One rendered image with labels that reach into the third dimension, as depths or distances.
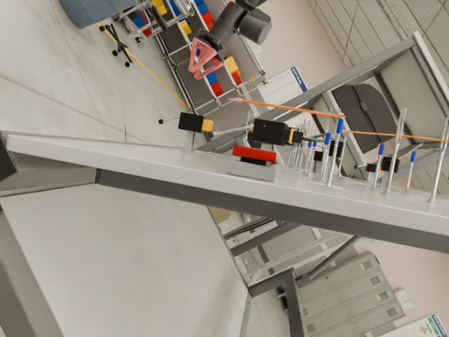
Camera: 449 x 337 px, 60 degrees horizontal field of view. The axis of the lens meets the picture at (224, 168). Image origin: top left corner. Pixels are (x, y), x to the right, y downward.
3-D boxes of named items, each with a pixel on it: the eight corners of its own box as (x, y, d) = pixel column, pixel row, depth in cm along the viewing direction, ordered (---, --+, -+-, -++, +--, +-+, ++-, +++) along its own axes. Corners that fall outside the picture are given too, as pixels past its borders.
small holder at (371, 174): (350, 178, 137) (353, 160, 137) (373, 182, 136) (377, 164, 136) (353, 179, 132) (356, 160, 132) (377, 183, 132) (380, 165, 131)
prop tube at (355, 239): (300, 279, 141) (367, 224, 137) (299, 277, 143) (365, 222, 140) (306, 286, 140) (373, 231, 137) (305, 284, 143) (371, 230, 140)
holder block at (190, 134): (156, 146, 106) (162, 109, 106) (200, 154, 105) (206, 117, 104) (151, 145, 102) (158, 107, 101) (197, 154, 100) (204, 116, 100)
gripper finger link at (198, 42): (206, 84, 102) (226, 54, 102) (198, 75, 95) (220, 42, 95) (185, 71, 103) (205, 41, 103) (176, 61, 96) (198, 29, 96)
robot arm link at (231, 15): (232, 6, 104) (228, -6, 98) (254, 18, 102) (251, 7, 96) (218, 28, 104) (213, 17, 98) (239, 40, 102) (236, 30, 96)
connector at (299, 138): (277, 140, 73) (279, 129, 73) (303, 144, 72) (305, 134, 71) (275, 138, 70) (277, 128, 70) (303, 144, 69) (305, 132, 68)
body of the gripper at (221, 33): (224, 62, 105) (240, 39, 104) (216, 46, 95) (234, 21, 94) (205, 50, 106) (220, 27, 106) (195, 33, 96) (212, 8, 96)
